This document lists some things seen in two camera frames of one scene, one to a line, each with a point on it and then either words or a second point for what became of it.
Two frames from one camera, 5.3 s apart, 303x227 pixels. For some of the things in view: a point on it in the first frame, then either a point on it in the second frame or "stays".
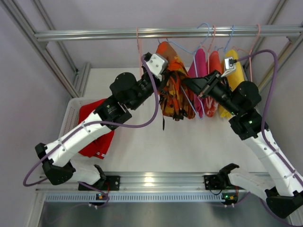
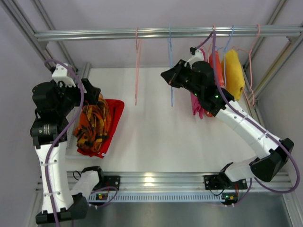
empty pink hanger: x=250 y=52 stays
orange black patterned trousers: x=175 y=101 -> x=92 y=127
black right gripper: x=208 y=84 -> x=175 y=74
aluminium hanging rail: x=216 y=32 stays
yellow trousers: x=234 y=80 stays
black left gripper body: x=155 y=80 -> x=87 y=88
